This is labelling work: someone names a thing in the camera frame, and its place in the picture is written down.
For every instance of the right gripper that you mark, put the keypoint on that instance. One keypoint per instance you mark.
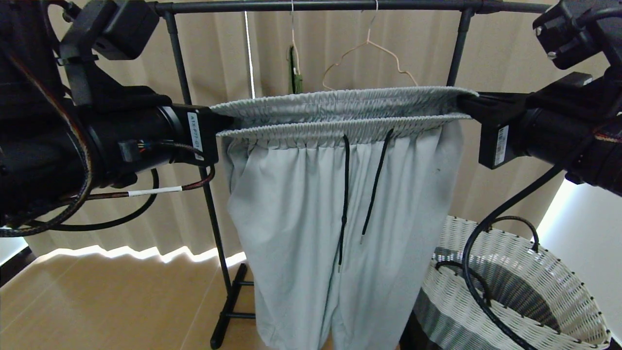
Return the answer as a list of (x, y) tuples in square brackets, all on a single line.
[(539, 126)]

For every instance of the pink clothes hanger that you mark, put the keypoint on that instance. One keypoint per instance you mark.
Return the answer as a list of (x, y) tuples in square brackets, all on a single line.
[(368, 39), (293, 34)]

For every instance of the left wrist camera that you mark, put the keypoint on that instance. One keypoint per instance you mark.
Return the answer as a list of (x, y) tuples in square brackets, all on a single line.
[(121, 24)]

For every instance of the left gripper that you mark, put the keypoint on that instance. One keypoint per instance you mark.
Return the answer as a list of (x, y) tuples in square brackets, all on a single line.
[(146, 138)]

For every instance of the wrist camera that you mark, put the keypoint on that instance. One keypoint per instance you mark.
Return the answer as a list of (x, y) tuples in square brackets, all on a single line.
[(568, 34), (121, 24)]

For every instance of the pale grey shorts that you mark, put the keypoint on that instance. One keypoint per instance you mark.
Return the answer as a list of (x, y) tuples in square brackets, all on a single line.
[(301, 204)]

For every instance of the black clothes rack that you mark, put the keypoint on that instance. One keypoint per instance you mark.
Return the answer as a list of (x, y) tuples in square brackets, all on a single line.
[(316, 6)]

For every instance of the green long-sleeved shirt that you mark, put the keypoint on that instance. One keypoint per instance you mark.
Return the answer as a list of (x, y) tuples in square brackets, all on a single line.
[(295, 82)]

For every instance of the white laundry basket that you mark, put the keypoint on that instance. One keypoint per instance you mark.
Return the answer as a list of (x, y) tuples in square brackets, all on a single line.
[(534, 311)]

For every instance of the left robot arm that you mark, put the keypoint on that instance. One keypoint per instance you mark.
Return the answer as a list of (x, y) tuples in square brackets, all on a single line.
[(29, 146)]

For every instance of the beige curtain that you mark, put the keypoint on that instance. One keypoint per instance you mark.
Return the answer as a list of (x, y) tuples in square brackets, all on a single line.
[(214, 58)]

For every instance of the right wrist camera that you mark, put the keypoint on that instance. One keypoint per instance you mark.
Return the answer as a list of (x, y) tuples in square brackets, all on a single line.
[(568, 34)]

